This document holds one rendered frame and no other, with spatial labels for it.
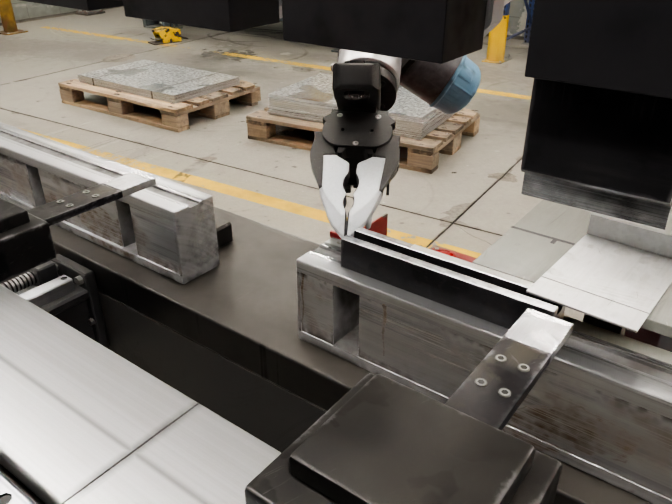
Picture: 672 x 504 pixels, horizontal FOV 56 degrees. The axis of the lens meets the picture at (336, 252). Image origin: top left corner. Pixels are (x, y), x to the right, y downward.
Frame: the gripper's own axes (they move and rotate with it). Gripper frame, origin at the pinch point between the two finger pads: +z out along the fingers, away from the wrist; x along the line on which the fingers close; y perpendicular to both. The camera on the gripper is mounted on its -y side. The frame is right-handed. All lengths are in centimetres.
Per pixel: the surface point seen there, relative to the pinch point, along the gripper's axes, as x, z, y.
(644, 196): -20.9, 7.0, -15.5
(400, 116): 2, -210, 208
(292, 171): 57, -176, 218
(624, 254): -24.7, 2.4, -1.2
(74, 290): 35.5, 0.1, 19.3
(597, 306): -20.5, 10.0, -5.6
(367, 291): -2.6, 6.9, 0.6
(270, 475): 0.2, 27.1, -17.7
